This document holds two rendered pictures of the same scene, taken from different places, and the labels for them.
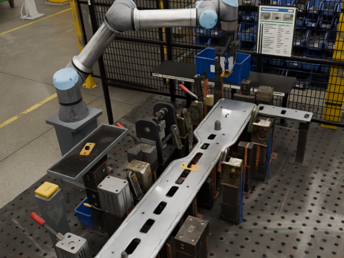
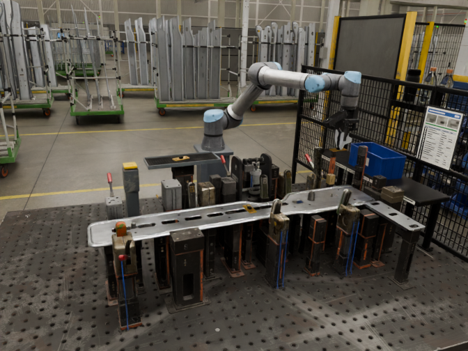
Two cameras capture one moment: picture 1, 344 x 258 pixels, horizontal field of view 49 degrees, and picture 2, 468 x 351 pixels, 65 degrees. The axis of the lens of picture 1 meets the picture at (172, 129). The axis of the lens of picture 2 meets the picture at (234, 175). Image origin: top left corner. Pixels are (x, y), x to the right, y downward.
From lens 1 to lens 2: 99 cm
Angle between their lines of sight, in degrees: 35
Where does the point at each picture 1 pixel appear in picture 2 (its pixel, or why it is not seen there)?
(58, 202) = (132, 178)
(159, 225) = (177, 225)
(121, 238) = (147, 219)
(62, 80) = (207, 114)
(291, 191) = (357, 296)
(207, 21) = (310, 84)
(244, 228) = (276, 293)
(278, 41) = (439, 150)
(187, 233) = (180, 233)
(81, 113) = (214, 145)
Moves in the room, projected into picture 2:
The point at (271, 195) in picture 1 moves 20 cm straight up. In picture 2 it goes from (332, 287) to (338, 250)
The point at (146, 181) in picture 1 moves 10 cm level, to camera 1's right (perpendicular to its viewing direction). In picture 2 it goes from (205, 200) to (221, 207)
